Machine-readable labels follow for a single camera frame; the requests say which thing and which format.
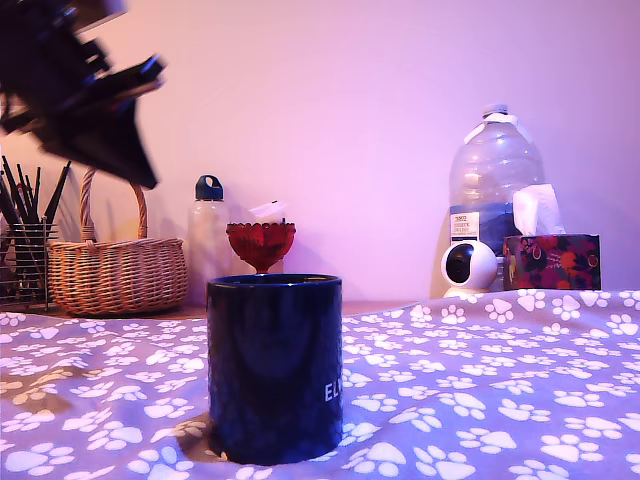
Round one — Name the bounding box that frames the clear bottle dark cap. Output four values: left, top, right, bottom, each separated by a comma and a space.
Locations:
188, 174, 233, 307

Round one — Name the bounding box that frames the wicker basket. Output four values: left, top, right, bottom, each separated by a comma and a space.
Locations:
47, 167, 189, 317

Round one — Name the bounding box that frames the white paper packet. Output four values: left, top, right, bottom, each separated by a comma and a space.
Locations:
249, 199, 290, 224

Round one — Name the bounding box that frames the red glass goblet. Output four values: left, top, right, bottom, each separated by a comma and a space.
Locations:
225, 221, 298, 276

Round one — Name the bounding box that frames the dark blue mug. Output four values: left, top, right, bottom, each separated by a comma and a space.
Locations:
206, 273, 345, 466

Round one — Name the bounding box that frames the large clear water bottle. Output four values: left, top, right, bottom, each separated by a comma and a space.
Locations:
447, 103, 547, 294

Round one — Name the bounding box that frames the paw print cloth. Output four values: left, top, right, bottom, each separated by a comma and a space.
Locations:
0, 287, 640, 480

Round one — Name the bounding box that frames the white tissue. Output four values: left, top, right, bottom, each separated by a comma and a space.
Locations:
511, 183, 568, 237

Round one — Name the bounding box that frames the floral tissue box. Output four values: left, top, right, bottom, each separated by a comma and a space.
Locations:
502, 233, 602, 292

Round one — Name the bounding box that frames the grey camera box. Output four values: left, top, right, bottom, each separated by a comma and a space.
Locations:
69, 0, 127, 26

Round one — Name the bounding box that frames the wire utensil rack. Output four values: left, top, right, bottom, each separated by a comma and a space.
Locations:
0, 222, 59, 314

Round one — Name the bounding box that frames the small white round camera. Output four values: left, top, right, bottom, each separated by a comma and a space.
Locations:
439, 241, 500, 300

